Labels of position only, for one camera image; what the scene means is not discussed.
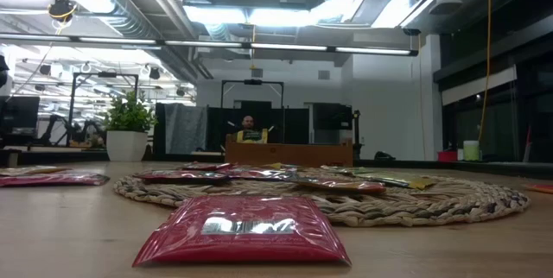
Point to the black tall rig frame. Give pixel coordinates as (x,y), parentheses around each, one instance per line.
(71,109)

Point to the long red tea packet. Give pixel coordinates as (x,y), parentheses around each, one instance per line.
(52,179)

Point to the small yellow tea packet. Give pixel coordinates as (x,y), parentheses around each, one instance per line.
(281,166)

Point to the tan gold tea packet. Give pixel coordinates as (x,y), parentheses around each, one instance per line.
(30,170)

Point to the long ceiling light bar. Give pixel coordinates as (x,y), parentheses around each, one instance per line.
(285,47)

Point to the brown wooden box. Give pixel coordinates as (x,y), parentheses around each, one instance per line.
(294,155)

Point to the small black object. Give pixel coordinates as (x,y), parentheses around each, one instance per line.
(383,156)

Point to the red silver foil tea packet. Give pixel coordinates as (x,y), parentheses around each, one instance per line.
(259,174)

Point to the black background robot arm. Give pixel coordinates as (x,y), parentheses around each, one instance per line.
(86,131)

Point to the white plant pot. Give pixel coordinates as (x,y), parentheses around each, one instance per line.
(126,145)

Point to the red plastic container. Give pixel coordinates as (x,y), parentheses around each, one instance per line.
(447,156)

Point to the red orange foil tea packet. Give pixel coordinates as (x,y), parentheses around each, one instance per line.
(345,187)

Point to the green potted plant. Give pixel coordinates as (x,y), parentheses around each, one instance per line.
(129,111)

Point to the pale green cup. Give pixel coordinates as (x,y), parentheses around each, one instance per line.
(471,150)

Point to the black metal frame stand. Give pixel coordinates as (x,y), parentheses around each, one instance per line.
(252,82)

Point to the dark red foil tea packet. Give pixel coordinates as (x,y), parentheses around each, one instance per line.
(181,177)

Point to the black desk monitor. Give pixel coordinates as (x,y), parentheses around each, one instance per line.
(19,111)

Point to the person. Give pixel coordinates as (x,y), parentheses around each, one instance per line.
(250,134)

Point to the black wall monitor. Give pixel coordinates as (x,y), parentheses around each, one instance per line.
(332,116)

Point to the round woven straw placemat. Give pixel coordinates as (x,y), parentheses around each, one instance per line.
(432,209)

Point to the small red tea packet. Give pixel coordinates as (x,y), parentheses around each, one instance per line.
(207,166)

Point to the black partition panel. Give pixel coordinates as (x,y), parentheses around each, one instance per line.
(298,124)

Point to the grey hanging cloth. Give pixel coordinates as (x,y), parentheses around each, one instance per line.
(186,127)

